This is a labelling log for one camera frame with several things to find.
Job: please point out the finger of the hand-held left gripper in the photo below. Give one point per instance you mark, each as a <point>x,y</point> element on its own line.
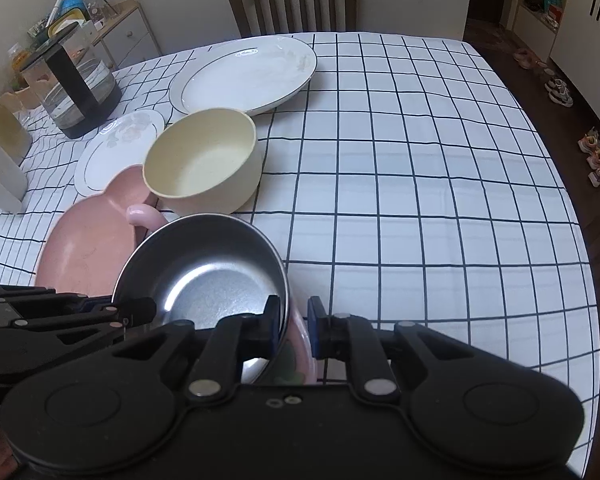
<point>97,309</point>
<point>40,340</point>

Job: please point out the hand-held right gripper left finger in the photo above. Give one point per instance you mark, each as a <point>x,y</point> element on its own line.
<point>269,332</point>

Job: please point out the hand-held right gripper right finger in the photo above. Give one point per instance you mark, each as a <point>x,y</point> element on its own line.
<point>316,332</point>

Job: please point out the pink gourd-shaped plate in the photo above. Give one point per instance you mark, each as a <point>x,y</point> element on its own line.
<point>85,240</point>

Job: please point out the stainless steel bowl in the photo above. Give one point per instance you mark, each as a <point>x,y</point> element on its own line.
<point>215,275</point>

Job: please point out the person's left hand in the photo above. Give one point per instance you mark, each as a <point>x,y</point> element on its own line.
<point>1,457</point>

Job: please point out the small floral white plate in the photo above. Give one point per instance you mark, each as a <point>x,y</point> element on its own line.
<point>110,155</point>

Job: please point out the white pitcher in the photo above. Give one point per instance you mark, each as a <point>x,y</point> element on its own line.
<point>0,180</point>

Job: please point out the white grid-pattern tablecloth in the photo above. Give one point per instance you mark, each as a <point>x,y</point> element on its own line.
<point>405,185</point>

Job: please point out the cream bowl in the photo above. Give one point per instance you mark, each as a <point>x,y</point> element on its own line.
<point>200,165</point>

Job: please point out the yellow translucent container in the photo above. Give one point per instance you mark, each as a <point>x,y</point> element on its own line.
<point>0,125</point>

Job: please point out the large white plate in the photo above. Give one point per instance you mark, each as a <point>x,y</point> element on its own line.
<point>245,75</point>

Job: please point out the amber glass jar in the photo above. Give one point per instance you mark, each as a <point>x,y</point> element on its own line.
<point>17,57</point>

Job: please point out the blue and yellow container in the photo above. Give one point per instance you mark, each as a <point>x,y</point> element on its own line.
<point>70,12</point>

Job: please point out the white pen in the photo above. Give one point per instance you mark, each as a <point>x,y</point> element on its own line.
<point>59,5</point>

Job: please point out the grey sneaker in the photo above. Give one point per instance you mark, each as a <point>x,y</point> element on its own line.
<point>553,80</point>
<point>562,95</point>

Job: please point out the pink slipper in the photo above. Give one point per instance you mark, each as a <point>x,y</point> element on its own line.
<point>522,55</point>
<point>537,64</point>

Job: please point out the white open shelf unit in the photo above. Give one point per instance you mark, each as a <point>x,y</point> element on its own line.
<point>535,35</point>

